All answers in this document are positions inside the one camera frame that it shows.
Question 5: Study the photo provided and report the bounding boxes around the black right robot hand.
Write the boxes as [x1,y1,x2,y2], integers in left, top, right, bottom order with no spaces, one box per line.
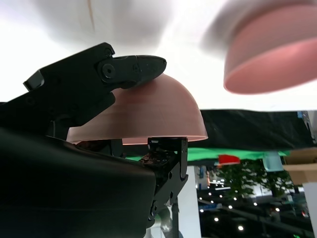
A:
[0,42,189,238]

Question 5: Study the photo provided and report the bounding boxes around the pink plastic bowl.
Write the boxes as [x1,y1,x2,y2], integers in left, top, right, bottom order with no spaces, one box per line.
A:
[222,0,317,95]
[66,73,209,147]

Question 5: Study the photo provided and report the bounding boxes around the green backdrop cloth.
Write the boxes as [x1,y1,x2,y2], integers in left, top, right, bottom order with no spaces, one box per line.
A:
[123,146,293,166]

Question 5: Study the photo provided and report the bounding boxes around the red cup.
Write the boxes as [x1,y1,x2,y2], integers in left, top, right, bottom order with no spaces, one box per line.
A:
[217,154,241,166]

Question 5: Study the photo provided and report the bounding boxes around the green leafy plant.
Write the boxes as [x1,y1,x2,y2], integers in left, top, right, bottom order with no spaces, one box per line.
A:
[215,158,295,203]

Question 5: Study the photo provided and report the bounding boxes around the black backdrop cloth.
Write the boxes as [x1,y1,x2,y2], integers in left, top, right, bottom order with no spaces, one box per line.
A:
[198,108,317,151]

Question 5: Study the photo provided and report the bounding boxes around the pale teal cup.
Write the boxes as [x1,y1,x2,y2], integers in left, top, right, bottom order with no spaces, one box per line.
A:
[262,151,283,172]

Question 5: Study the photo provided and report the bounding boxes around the brown cardboard box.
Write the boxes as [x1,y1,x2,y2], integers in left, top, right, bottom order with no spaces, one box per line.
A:
[282,148,317,185]

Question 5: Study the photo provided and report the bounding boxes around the large white board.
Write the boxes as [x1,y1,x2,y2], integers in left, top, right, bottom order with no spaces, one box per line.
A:
[302,182,317,238]

